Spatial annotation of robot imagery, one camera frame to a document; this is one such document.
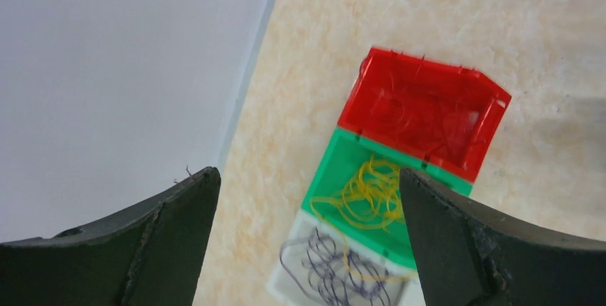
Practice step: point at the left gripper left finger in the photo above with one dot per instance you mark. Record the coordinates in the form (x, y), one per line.
(150, 253)

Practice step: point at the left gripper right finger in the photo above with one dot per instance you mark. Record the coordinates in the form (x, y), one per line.
(467, 253)

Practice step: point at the green plastic bin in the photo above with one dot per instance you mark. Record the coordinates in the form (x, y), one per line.
(356, 189)

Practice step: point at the white plastic bin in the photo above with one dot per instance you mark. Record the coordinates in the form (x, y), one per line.
(318, 266)

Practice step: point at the red plastic bin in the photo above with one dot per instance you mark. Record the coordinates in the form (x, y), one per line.
(442, 114)

